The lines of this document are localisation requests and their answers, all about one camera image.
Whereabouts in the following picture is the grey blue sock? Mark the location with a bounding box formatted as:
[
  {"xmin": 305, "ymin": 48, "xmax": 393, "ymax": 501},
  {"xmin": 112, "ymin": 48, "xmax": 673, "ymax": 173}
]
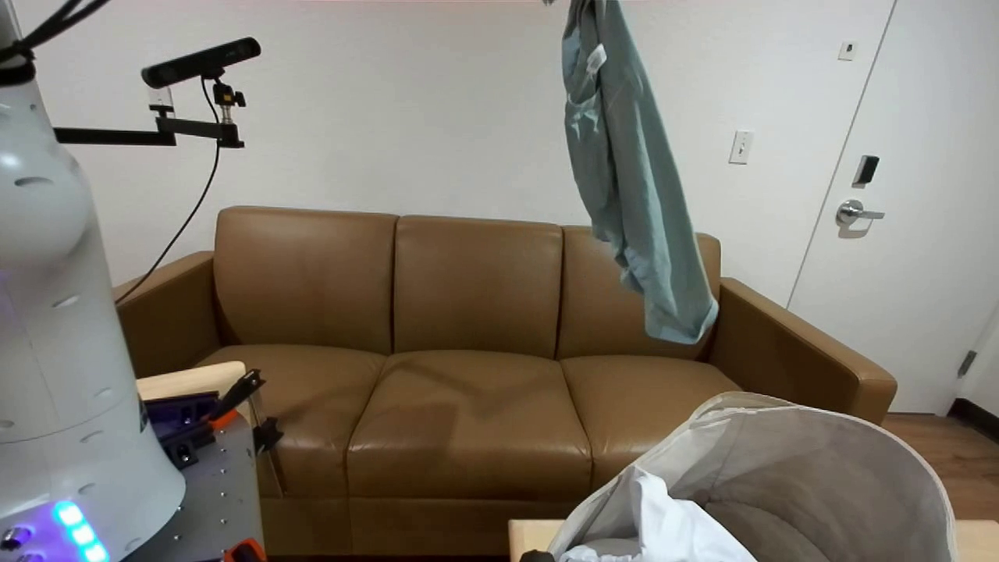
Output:
[{"xmin": 560, "ymin": 0, "xmax": 724, "ymax": 351}]

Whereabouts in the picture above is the white garment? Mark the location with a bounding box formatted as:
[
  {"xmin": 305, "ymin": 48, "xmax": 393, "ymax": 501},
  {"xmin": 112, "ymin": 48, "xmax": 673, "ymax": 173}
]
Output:
[{"xmin": 578, "ymin": 464, "xmax": 760, "ymax": 562}]

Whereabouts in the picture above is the brown leather couch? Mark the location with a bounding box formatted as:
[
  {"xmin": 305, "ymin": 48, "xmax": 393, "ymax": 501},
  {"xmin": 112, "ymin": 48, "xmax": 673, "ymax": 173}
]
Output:
[{"xmin": 116, "ymin": 202, "xmax": 898, "ymax": 558}]

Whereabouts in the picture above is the light wooden table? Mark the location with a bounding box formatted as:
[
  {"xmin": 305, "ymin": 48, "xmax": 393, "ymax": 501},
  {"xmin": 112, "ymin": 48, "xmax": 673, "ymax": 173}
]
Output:
[{"xmin": 506, "ymin": 517, "xmax": 999, "ymax": 562}]

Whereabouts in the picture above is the black orange clamp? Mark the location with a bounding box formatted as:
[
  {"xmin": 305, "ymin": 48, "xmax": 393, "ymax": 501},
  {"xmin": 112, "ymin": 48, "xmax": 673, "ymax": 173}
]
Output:
[{"xmin": 153, "ymin": 368, "xmax": 288, "ymax": 473}]

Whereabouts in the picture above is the light wooden board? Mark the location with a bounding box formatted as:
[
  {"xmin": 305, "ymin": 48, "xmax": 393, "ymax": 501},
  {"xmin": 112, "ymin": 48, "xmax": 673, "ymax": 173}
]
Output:
[{"xmin": 134, "ymin": 359, "xmax": 254, "ymax": 405}]

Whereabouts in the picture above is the grey perforated mounting plate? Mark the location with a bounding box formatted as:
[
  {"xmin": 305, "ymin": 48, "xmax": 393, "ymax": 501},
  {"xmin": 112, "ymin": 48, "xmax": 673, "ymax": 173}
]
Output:
[{"xmin": 129, "ymin": 415, "xmax": 270, "ymax": 562}]

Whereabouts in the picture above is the grey round bin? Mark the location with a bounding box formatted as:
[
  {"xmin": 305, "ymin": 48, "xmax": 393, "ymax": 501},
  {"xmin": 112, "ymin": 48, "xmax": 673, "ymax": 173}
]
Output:
[{"xmin": 549, "ymin": 387, "xmax": 958, "ymax": 562}]

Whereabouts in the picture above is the small red object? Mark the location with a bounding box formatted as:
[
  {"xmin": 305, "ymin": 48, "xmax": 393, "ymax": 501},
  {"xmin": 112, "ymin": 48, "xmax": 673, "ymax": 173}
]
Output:
[{"xmin": 220, "ymin": 538, "xmax": 268, "ymax": 562}]

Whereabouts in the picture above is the black door card reader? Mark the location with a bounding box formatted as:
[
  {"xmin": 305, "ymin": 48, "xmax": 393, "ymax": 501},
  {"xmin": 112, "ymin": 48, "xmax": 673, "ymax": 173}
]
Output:
[{"xmin": 853, "ymin": 153, "xmax": 882, "ymax": 190}]

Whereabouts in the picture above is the white door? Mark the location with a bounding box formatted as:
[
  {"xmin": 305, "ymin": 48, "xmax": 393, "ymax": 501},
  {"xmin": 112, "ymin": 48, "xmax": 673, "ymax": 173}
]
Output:
[{"xmin": 787, "ymin": 0, "xmax": 999, "ymax": 419}]

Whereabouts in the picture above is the white wall light switch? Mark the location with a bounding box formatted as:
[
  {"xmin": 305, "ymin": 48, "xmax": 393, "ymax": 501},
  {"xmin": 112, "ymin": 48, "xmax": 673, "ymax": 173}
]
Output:
[{"xmin": 727, "ymin": 126, "xmax": 756, "ymax": 169}]

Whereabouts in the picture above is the thin black camera cable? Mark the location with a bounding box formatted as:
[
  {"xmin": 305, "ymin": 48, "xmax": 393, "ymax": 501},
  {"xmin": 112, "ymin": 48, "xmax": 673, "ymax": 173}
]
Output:
[{"xmin": 110, "ymin": 75, "xmax": 229, "ymax": 308}]

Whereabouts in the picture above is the silver door lever handle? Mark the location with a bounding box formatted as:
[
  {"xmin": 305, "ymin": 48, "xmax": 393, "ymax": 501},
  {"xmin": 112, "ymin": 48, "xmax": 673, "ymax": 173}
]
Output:
[{"xmin": 834, "ymin": 198, "xmax": 885, "ymax": 236}]

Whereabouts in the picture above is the black exterior camera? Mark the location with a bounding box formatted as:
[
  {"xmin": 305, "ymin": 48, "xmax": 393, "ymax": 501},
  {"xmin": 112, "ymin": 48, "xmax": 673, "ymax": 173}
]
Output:
[{"xmin": 137, "ymin": 36, "xmax": 264, "ymax": 92}]

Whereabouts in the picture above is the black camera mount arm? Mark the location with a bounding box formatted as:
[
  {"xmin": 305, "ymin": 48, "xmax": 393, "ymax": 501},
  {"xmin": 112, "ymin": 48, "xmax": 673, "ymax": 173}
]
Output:
[{"xmin": 49, "ymin": 75, "xmax": 249, "ymax": 153}]

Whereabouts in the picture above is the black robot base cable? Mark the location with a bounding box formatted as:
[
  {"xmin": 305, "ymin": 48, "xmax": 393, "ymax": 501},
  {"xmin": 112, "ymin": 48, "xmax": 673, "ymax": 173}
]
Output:
[{"xmin": 0, "ymin": 0, "xmax": 112, "ymax": 68}]

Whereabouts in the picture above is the black velcro strap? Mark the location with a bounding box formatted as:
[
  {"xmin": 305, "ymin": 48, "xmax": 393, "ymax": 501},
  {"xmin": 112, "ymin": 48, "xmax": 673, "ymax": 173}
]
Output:
[{"xmin": 0, "ymin": 61, "xmax": 36, "ymax": 92}]

